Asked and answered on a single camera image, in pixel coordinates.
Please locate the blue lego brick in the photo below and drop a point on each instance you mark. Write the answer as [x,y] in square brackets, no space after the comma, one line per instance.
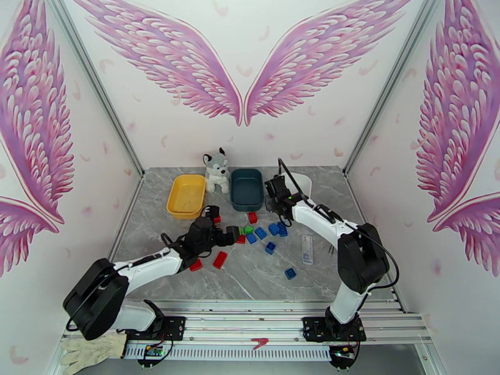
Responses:
[273,229]
[261,233]
[282,231]
[290,274]
[251,238]
[270,248]

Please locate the white plastic container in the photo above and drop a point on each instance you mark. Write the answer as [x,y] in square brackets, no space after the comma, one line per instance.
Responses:
[302,182]

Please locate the clear plastic ruler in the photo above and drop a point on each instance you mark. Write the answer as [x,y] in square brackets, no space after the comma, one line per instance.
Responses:
[307,249]

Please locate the teal plastic container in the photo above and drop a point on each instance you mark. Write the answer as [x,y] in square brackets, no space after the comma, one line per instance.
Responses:
[246,190]

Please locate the yellow plastic container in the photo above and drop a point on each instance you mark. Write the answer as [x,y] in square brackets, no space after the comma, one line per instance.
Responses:
[186,196]

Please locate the husky plush toy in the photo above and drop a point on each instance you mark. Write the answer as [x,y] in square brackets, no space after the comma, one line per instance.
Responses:
[216,171]

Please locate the white work glove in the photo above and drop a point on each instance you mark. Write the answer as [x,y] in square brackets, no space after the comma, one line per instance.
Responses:
[90,350]

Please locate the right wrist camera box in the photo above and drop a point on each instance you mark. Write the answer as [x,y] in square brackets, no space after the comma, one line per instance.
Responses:
[275,186]

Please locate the aluminium table side rail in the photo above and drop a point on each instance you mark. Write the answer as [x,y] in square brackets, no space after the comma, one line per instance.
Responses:
[128,213]
[358,202]

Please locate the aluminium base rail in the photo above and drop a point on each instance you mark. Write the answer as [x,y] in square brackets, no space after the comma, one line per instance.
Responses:
[242,319]

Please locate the aluminium frame post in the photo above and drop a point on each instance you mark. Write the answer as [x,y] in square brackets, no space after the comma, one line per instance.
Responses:
[95,85]
[390,85]

